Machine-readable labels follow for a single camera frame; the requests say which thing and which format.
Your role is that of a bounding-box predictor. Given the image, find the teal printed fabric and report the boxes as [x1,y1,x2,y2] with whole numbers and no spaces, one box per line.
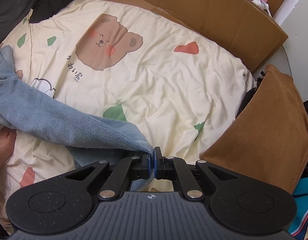
[288,177,308,240]

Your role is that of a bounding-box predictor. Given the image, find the brown cardboard box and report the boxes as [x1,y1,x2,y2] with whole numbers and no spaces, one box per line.
[101,0,298,73]

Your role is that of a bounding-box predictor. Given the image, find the light blue denim jeans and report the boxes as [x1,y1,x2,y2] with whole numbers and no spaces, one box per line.
[0,46,154,190]

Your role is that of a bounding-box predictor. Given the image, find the cream bear print bedsheet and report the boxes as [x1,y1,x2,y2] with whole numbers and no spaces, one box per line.
[0,0,255,233]

